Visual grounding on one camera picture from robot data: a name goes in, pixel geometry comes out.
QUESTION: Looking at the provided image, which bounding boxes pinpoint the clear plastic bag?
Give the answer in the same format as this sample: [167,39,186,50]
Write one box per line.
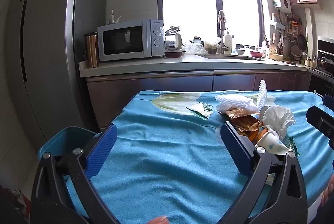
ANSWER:
[182,41,208,55]

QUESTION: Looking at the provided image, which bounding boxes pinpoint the brown kitchen base cabinets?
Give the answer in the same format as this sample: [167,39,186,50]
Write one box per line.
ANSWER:
[86,70,312,131]

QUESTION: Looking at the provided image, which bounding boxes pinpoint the person's left hand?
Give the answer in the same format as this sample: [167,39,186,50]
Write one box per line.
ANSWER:
[148,216,169,224]

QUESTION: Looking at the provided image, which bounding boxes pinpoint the white tissue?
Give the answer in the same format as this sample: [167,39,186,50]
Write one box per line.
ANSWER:
[262,106,296,141]

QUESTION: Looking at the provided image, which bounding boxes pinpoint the green foil wrapper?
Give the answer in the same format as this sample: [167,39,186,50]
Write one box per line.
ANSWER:
[186,102,214,119]

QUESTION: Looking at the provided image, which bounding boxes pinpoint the built-in black oven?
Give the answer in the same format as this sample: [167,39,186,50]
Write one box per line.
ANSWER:
[309,36,334,99]

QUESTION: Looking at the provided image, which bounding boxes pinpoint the dark brown snack wrapper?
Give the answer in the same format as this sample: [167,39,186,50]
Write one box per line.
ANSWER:
[233,116,263,136]

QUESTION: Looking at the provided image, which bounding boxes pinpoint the light brown snack wrapper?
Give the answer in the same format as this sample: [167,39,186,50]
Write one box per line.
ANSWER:
[225,107,253,118]

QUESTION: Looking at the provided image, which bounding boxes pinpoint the white kitchen counter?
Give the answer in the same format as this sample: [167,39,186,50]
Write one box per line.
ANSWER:
[79,54,309,78]

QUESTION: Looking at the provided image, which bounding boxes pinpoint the blue plastic bin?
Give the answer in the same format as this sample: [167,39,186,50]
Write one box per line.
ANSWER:
[37,126,105,162]

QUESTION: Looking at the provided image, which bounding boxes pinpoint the steel kitchen faucet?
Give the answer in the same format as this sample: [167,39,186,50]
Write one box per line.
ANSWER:
[218,10,231,55]

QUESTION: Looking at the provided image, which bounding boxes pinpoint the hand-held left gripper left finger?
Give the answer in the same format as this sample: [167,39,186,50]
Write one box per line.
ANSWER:
[31,123,118,224]

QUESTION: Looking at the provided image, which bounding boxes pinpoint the white foam fruit net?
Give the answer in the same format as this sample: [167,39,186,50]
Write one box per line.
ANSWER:
[257,80,267,110]
[215,94,261,113]

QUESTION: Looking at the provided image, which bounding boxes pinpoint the white microwave oven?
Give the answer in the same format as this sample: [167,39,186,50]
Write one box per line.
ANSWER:
[97,19,165,62]

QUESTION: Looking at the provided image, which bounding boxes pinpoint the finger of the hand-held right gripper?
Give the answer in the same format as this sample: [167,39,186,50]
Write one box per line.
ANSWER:
[323,93,334,111]
[306,106,334,149]

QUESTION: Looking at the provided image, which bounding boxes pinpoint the blue flower-print tablecloth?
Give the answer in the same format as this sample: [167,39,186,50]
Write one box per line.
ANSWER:
[64,90,334,224]

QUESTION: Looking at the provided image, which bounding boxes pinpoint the large orange peel piece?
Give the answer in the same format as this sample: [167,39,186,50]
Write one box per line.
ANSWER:
[248,127,269,142]

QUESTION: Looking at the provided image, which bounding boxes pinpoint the dotted paper cup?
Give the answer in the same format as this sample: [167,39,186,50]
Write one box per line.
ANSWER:
[254,131,290,155]

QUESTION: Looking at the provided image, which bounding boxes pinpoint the white soap bottle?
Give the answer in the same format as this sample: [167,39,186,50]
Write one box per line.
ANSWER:
[224,31,233,53]

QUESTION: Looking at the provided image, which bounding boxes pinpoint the black frying pan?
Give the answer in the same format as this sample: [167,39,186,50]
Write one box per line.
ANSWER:
[297,33,308,51]

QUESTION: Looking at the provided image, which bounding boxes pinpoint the person's right hand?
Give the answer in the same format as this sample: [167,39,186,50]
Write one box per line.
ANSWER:
[321,176,334,206]

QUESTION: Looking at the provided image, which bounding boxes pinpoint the grey refrigerator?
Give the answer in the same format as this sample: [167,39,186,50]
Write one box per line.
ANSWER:
[5,0,109,143]

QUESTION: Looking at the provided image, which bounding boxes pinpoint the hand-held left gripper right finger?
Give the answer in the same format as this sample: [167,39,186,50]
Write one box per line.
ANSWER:
[218,121,308,224]

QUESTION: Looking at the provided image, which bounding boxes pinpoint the small green wrapper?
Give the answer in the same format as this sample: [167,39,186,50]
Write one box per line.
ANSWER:
[288,136,300,157]

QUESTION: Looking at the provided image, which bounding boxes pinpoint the white object on microwave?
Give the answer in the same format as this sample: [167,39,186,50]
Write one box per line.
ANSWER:
[108,10,122,24]

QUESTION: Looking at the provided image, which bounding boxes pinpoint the glass kettle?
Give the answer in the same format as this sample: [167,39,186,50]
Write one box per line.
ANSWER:
[164,26,182,49]

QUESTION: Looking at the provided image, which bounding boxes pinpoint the dark red lidded bowl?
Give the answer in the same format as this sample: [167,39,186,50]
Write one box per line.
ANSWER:
[164,48,185,58]

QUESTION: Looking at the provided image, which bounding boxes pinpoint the brown food container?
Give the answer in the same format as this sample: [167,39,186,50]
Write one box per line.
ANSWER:
[204,41,218,54]

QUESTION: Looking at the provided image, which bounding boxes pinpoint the copper steel tumbler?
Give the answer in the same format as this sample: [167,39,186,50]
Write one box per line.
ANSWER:
[84,32,100,68]

